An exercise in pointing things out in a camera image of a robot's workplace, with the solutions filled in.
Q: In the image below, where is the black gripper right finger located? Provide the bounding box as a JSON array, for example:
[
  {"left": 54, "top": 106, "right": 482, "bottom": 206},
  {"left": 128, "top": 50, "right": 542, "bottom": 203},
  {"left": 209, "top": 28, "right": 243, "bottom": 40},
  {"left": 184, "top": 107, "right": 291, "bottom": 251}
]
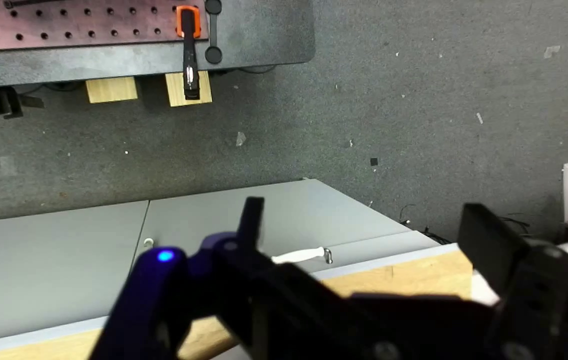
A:
[{"left": 458, "top": 202, "right": 568, "bottom": 360}]

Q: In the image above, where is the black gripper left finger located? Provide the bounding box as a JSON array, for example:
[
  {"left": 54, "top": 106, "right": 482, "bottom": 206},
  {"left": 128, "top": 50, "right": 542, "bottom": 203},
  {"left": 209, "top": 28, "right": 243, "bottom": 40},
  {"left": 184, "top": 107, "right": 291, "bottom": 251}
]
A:
[{"left": 194, "top": 196, "right": 499, "bottom": 360}]

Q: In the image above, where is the dark device with blue light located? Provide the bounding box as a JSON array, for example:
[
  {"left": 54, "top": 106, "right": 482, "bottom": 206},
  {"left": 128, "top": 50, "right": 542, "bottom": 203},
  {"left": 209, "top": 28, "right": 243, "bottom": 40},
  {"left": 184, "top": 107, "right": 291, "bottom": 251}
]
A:
[{"left": 88, "top": 245, "right": 195, "bottom": 360}]

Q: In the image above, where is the light wooden block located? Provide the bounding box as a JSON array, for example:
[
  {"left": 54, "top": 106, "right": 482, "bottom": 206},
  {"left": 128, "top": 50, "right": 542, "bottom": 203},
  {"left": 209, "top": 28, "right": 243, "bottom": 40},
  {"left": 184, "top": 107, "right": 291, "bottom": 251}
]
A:
[
  {"left": 164, "top": 70, "right": 214, "bottom": 110},
  {"left": 84, "top": 75, "right": 140, "bottom": 106}
]

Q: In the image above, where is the orange and black bar clamp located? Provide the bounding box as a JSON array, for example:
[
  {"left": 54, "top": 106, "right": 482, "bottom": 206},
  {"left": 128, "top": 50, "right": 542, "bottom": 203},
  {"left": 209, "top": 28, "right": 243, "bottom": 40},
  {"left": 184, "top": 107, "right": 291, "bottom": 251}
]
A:
[{"left": 174, "top": 1, "right": 204, "bottom": 102}]

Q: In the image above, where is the red perforated pegboard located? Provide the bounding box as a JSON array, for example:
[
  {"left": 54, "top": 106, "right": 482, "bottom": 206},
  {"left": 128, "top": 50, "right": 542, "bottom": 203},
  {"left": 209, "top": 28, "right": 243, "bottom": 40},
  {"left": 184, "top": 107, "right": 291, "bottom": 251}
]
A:
[{"left": 0, "top": 0, "right": 209, "bottom": 54}]

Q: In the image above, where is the white drawer handle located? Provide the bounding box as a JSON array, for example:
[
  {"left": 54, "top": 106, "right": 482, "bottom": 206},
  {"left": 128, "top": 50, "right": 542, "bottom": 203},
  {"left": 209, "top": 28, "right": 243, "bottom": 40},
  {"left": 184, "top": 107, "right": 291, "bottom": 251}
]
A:
[{"left": 272, "top": 245, "right": 333, "bottom": 265}]

